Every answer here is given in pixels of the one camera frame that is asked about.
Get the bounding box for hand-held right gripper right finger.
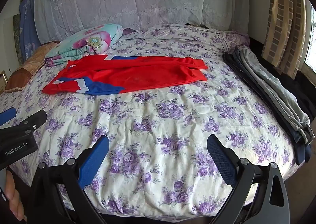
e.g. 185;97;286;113
207;134;290;224

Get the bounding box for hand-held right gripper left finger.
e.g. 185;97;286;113
26;135;110;224

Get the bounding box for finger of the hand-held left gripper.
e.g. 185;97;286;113
21;110;47;132
0;107;17;126

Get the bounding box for red pants with blue stripe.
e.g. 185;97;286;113
42;55;208;95

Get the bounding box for dark navy folded pants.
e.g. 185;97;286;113
222;51;311;165

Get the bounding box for grey folded pants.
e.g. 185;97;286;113
234;47;315;144

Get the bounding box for person's left hand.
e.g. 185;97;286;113
5;167;27;222

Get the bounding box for brown pillow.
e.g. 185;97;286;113
4;41;61;93

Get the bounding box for purple floral bed quilt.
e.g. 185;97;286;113
0;25;297;216

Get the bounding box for green patterned cloth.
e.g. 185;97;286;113
12;14;24;62

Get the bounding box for blue printed cloth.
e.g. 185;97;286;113
18;0;41;62

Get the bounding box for folded teal floral blanket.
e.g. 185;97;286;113
44;23;123;66

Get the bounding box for black cloth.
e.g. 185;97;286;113
248;36;316;135

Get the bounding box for beige striped curtain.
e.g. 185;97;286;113
262;0;309;78

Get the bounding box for window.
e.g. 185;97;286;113
305;0;316;71

